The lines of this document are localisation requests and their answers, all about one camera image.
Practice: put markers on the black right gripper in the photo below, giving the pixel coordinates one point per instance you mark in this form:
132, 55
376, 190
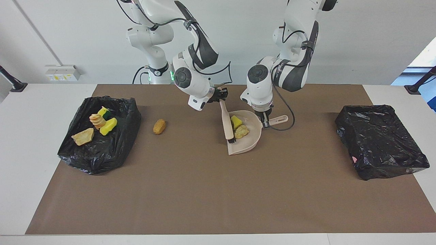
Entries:
214, 95

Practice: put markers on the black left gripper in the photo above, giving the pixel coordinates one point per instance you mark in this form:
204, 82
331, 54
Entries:
264, 110

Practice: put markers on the beige plastic dustpan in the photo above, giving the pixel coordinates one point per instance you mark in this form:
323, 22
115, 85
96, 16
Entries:
250, 143

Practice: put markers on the beige brush black bristles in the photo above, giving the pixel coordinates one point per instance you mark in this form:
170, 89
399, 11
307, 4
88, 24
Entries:
225, 122

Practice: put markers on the plain yellow sponge piece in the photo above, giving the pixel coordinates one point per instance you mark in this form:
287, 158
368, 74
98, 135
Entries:
235, 121

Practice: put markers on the brown oval sponge piece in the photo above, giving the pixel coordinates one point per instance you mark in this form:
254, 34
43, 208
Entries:
159, 126

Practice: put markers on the squarish green yellow sponge piece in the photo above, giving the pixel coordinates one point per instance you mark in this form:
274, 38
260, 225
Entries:
109, 126

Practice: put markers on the notched green yellow sponge piece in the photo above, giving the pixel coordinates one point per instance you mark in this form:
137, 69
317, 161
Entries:
103, 111

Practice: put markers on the large beige sponge chunk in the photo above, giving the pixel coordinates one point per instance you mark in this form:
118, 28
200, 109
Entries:
83, 136

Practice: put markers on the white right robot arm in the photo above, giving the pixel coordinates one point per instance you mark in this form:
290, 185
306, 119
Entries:
190, 81

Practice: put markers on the black bag lined bin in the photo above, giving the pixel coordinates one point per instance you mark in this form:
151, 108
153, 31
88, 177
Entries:
378, 143
102, 153

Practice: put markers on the brown table mat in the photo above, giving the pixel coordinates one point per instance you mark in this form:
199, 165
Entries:
218, 211

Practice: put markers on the black clamp stand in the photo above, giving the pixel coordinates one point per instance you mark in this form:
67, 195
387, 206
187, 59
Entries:
17, 86
414, 89

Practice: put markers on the white wall outlet box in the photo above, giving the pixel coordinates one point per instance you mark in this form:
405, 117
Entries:
63, 73

